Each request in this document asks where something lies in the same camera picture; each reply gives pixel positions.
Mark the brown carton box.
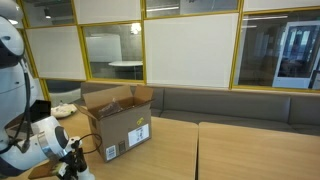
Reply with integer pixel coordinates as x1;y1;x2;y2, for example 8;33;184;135
74;84;155;164

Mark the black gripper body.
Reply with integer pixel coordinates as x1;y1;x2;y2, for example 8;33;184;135
61;141;88;180

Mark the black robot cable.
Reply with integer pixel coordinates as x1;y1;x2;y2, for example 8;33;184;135
0;59;103;156

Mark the yellow window frame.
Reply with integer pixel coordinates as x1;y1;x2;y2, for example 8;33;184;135
16;0;320;94

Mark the round white meeting table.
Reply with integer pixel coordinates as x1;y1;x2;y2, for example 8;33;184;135
108;60;144;68

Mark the grey sofa bench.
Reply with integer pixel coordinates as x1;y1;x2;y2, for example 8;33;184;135
79;82;320;136

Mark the white framed glass door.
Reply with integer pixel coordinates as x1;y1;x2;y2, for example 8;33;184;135
272;19;320;90

